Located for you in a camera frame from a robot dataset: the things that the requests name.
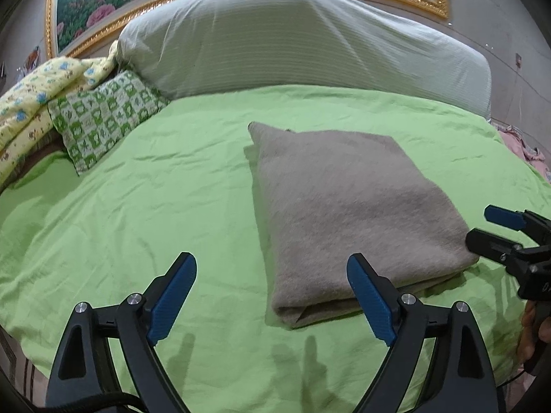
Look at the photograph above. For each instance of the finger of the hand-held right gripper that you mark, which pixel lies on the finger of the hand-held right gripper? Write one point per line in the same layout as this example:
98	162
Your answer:
486	243
503	217

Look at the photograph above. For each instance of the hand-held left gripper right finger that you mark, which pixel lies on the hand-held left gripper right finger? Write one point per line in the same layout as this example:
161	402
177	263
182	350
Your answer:
370	299

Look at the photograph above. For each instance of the bird wall sticker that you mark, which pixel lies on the bird wall sticker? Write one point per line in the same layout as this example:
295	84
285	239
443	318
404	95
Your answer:
33	58

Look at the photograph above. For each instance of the person's right hand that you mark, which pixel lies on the person's right hand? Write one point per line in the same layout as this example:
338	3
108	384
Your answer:
526	335

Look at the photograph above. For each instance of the green checked pillow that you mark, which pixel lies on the green checked pillow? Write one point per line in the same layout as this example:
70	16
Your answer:
103	112

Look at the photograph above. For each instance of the taupe knit sweater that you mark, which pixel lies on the taupe knit sweater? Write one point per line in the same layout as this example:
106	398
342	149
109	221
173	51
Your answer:
344	189

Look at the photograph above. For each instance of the brown striped mattress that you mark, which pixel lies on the brown striped mattress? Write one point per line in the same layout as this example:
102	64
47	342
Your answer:
23	370

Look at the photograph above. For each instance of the white striped pillow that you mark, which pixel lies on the white striped pillow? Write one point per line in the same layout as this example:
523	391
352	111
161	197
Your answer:
280	38

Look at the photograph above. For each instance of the light green bed sheet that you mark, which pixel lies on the light green bed sheet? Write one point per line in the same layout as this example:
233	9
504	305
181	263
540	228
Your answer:
150	180

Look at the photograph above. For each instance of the pink cloth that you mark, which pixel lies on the pink cloth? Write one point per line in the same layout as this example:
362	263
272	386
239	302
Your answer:
523	148

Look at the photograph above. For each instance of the yellow floral blanket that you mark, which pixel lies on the yellow floral blanket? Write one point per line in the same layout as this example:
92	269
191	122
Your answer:
26	107

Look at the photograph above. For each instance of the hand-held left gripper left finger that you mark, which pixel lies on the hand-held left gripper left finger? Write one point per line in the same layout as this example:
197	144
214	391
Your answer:
174	299

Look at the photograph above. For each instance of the small red wall sticker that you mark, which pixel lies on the small red wall sticker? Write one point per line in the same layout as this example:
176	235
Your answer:
518	60

